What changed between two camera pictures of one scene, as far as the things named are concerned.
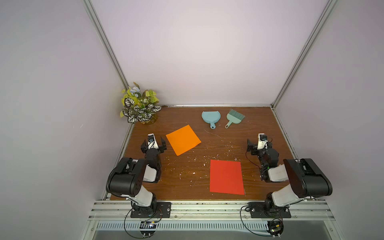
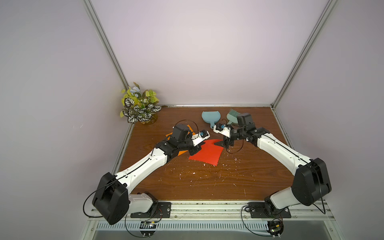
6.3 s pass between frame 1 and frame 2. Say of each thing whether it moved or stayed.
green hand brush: stayed
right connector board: stayed
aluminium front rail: stayed
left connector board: stayed
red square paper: moved
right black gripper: moved
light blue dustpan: stayed
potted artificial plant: stayed
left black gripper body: moved
